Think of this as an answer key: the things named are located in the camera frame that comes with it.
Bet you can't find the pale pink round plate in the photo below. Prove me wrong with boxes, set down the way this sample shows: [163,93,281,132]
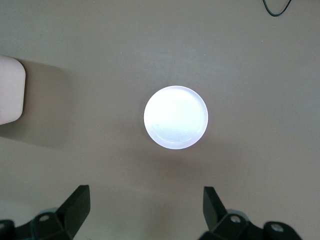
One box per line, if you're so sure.
[143,85,209,150]

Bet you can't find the tall black cable loop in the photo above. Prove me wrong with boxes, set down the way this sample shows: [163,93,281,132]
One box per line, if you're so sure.
[262,0,292,17]

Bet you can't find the white lunch box grey latches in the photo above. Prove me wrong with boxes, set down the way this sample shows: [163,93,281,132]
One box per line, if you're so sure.
[0,54,27,125]

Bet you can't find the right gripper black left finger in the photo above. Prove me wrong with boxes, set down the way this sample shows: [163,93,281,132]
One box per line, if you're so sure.
[0,184,90,240]

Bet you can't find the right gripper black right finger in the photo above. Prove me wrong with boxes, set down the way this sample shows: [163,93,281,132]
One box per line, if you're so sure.
[199,186,302,240]

